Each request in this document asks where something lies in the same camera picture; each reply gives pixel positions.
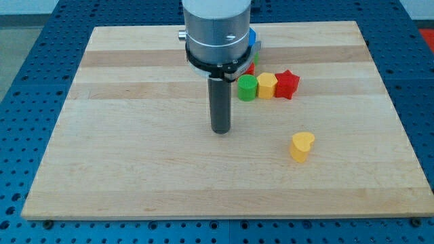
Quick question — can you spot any wooden board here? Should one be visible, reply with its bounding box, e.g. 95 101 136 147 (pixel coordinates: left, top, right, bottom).
22 21 433 220

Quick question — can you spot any blue block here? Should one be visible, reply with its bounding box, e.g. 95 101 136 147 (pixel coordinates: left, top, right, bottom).
249 27 256 47

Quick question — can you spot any green cylinder block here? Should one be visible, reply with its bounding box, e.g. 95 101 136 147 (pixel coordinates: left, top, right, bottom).
237 75 258 102

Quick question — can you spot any yellow heart block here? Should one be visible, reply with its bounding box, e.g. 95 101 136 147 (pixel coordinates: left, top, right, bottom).
289 131 315 163

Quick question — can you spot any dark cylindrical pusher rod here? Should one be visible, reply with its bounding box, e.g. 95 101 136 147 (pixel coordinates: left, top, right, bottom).
208 78 231 134

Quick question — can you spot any red star block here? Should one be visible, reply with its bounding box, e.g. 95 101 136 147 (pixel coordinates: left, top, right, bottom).
275 70 300 100

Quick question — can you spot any small green block behind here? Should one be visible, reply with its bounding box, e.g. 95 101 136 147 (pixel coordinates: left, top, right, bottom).
254 52 259 66

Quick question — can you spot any yellow pentagon block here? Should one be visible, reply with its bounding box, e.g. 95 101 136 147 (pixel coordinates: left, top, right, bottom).
257 73 277 99

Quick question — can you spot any red cylinder block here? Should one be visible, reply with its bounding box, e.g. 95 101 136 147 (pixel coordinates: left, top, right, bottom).
244 62 255 75

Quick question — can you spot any black clamp ring mount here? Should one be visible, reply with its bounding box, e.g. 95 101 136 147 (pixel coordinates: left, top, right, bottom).
185 41 262 82

